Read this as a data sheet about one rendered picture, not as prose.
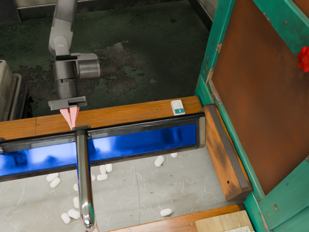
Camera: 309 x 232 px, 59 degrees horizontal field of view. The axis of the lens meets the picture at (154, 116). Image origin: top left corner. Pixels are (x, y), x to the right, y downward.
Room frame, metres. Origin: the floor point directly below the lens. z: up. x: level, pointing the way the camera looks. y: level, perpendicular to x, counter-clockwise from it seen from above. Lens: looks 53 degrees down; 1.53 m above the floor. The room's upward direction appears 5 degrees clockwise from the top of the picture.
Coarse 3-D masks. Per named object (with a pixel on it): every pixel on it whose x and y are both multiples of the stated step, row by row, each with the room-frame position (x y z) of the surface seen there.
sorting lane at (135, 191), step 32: (192, 160) 0.42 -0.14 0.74; (0, 192) 0.26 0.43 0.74; (32, 192) 0.27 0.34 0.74; (64, 192) 0.28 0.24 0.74; (96, 192) 0.29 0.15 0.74; (128, 192) 0.30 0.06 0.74; (160, 192) 0.30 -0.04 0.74; (192, 192) 0.31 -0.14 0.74; (0, 224) 0.18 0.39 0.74; (32, 224) 0.18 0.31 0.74; (64, 224) 0.19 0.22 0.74; (128, 224) 0.21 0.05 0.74
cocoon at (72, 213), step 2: (70, 210) 0.22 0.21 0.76; (72, 210) 0.22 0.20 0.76; (74, 210) 0.23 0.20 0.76; (68, 212) 0.22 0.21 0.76; (70, 212) 0.22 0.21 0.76; (72, 212) 0.22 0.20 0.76; (74, 212) 0.22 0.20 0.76; (76, 212) 0.22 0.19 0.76; (78, 212) 0.22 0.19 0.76; (68, 214) 0.21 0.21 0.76; (70, 214) 0.21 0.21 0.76; (72, 214) 0.21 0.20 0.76; (74, 214) 0.21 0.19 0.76; (76, 214) 0.21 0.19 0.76; (78, 214) 0.22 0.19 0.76; (70, 216) 0.21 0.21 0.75; (72, 216) 0.21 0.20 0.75; (74, 216) 0.21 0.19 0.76; (76, 216) 0.21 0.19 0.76; (78, 216) 0.21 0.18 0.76; (74, 218) 0.21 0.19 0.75; (76, 218) 0.21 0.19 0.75
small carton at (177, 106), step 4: (176, 100) 0.63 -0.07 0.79; (180, 100) 0.63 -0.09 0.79; (172, 104) 0.61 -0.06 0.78; (176, 104) 0.61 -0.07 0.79; (180, 104) 0.62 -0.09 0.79; (172, 108) 0.61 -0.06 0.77; (176, 108) 0.60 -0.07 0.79; (180, 108) 0.60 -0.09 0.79; (176, 112) 0.58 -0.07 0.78; (180, 112) 0.58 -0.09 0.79; (184, 112) 0.58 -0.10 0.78
